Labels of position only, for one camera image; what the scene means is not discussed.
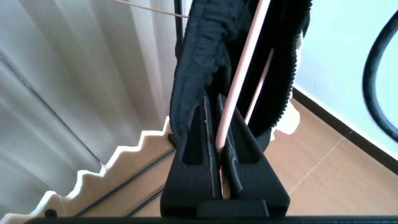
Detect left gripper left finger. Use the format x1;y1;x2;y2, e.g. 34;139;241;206
160;95;219;218

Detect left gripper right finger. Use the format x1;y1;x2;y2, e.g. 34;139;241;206
217;93;291;218

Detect pink clothes hanger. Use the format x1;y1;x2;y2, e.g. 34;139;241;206
114;0;190;19
214;0;275;200

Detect black shorts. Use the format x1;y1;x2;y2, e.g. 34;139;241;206
169;0;313;152

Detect black clothes rack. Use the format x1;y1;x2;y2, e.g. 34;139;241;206
44;0;185;218

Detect beige curtain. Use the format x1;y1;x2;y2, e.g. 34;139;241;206
0;0;195;216

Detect black cable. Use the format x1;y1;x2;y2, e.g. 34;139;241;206
361;10;398;144

